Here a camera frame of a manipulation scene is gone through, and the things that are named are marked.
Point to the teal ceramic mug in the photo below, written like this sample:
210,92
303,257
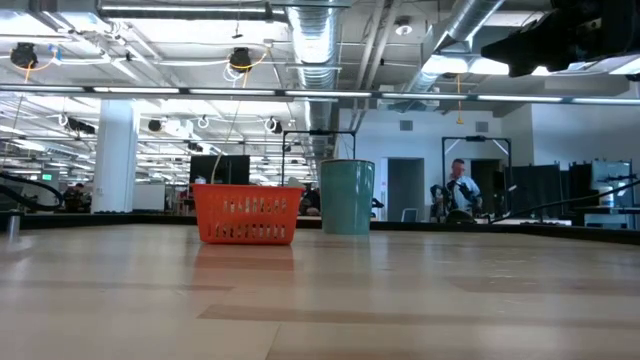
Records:
347,200

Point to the long horizontal light bar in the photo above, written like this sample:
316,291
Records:
325,93

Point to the dark partition panel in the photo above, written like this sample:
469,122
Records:
530,182

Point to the black background robot arm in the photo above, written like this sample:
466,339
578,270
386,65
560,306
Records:
452,216

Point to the silver smooth air duct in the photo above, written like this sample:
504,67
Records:
470,20

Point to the black desk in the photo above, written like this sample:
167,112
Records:
610,212

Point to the white cabinet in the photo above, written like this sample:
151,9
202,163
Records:
148,197

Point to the orange plastic basket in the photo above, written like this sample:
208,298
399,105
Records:
247,192

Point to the black metal stand frame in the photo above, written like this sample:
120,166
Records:
320,132
475,138

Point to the white wipes canister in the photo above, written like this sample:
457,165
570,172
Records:
606,196

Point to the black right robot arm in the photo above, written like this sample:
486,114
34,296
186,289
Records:
632,20

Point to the black monitor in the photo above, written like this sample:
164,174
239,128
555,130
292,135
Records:
220,167

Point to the grey blue cabinet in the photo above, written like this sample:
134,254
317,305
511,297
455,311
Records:
620,172

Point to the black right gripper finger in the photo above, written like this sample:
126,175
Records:
525,47
527,69

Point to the silver metal post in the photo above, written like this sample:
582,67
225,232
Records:
14,225

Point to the white building column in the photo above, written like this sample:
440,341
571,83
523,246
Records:
115,160

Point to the silver corrugated air duct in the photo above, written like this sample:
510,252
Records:
315,35

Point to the person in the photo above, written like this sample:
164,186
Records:
311,202
462,187
77,197

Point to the round ceiling sensor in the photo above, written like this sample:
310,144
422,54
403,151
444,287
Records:
403,29

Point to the black aluminium table frame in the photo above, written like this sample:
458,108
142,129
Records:
75,220

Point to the light blue chair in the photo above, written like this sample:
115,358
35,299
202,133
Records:
410,215

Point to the round black ceiling lamp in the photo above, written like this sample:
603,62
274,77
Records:
155,125

